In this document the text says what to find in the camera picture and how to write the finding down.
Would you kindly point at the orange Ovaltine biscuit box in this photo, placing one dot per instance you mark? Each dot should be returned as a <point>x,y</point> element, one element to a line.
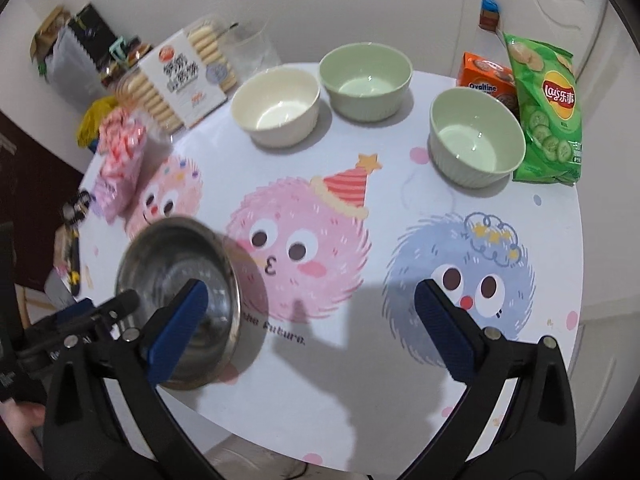
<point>486,76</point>

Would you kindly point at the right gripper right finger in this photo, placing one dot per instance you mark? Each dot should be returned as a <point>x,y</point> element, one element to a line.
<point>516,417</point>

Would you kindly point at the yam biscuit plastic box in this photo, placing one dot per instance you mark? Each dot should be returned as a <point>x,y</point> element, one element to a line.
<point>183,79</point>

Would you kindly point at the small steel bowl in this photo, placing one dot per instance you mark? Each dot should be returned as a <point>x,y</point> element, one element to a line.
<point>190,306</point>

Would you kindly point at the pink strawberry ring bag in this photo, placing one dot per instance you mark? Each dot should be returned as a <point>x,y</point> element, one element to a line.
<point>123,136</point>

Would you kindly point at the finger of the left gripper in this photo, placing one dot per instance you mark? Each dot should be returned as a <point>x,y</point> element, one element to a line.
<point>74,312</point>
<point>109,313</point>

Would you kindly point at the black wrist watch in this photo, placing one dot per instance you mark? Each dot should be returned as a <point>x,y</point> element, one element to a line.
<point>75,210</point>

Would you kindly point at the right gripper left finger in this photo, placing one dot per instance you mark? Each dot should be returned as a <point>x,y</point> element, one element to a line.
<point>82,436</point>

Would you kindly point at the yellow utility knife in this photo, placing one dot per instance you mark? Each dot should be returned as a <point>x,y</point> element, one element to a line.
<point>73,257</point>

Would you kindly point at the clear glass cup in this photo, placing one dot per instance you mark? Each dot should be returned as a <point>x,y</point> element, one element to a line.
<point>248,48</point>

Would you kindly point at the small cardboard box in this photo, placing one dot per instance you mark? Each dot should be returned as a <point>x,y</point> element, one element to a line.
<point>61,247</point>

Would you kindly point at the white door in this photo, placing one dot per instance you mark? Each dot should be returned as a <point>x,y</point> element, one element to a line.
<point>582,27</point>

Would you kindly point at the person left hand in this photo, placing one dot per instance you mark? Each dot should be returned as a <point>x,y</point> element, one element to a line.
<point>21,420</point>

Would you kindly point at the green ceramic bowl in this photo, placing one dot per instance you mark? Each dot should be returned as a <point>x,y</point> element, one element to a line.
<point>365,82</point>
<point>474,140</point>

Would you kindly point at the cream ceramic bowl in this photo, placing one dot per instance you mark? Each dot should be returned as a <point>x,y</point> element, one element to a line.
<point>279,107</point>

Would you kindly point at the yellow plastic bag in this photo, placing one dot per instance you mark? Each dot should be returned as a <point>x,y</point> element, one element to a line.
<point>88,129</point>

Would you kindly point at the green Lays chips bag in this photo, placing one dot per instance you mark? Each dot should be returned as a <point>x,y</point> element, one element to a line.
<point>550,114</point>

